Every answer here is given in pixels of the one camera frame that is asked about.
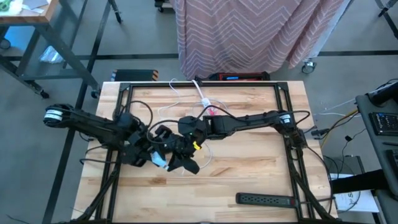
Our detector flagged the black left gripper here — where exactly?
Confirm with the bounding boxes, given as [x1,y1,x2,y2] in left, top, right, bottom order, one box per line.
[135,130,175,170]

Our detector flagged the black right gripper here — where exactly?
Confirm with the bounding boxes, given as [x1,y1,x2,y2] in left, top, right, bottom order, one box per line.
[167,133,203,175]

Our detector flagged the white USB cable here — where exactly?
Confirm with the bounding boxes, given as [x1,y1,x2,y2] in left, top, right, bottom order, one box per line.
[157,77,213,177]

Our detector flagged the thick pale grey USB cable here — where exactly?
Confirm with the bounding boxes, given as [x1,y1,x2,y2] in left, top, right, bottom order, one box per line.
[191,93,231,127]

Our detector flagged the white power strip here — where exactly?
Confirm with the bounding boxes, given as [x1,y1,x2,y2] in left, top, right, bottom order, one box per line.
[191,79,220,118]

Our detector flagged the black box yellow striped ends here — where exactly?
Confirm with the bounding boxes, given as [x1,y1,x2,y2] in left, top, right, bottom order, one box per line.
[111,68,159,83]

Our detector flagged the red black toolbox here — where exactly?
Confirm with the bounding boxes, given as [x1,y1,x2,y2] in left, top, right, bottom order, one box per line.
[207,71,271,82]

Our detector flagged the pink chevron cloth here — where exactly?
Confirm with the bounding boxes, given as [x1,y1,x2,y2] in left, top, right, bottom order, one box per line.
[172,0,346,80]

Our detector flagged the black wheeled base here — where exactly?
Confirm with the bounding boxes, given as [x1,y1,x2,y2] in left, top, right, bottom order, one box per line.
[154,0,175,14]

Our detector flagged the grey rack caster wheel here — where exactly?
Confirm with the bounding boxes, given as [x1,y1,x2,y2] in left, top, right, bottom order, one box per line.
[300,60,317,75]

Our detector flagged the grey computer case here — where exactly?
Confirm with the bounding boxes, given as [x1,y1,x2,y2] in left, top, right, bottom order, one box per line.
[322,154,365,181]

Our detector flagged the black padded bar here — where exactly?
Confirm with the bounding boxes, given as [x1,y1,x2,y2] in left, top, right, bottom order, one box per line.
[329,169,388,194]

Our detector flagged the white paper box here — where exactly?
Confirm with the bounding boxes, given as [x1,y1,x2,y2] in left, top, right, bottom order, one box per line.
[334,173,381,214]

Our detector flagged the grey desk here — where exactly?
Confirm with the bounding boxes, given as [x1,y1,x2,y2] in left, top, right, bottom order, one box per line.
[355,93,398,224]

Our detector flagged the wooden top workbench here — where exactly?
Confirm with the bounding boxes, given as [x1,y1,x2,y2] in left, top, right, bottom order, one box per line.
[0,0,103,100]

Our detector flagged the metal rack pole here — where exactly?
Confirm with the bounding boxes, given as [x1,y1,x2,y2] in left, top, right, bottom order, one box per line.
[306,0,355,63]

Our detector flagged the black keyboard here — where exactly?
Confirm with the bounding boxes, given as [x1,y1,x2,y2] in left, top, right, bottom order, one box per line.
[368,111,398,136]

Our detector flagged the black desk device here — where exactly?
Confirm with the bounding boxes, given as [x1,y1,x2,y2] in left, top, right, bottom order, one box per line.
[365,80,398,107]

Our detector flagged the black stand leg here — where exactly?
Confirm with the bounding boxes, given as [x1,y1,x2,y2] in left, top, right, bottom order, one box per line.
[374,0,398,32]

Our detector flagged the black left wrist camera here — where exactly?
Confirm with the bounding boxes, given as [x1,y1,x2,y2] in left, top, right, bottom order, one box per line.
[154,123,172,138]

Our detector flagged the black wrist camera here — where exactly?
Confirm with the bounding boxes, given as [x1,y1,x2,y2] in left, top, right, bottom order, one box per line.
[154,123,172,138]
[177,115,198,131]

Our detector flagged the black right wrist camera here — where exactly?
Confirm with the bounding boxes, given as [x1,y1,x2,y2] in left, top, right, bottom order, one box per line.
[177,115,198,131]

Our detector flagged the black aluminium frame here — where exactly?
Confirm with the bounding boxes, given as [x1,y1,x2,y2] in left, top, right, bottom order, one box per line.
[70,81,341,224]

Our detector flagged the yellow floor cable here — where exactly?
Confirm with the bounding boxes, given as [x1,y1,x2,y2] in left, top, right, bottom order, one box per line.
[320,108,360,147]

